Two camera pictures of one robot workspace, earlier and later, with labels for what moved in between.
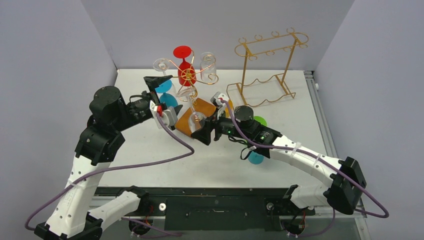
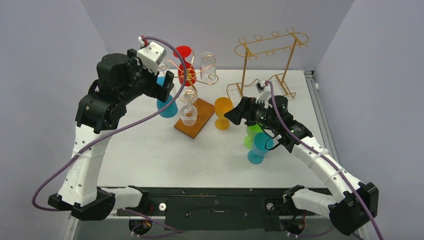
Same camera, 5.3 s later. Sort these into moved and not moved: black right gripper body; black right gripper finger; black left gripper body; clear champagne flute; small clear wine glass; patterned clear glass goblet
Moved: small clear wine glass; black right gripper body; black left gripper body; black right gripper finger
Not moved: patterned clear glass goblet; clear champagne flute
